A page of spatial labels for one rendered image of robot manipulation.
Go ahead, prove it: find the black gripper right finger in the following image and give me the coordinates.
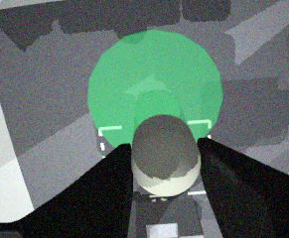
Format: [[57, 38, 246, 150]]
[[197, 138, 289, 238]]

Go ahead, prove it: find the grey mat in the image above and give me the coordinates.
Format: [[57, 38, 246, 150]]
[[0, 0, 289, 209]]

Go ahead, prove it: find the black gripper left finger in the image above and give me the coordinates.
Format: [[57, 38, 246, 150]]
[[0, 143, 133, 238]]

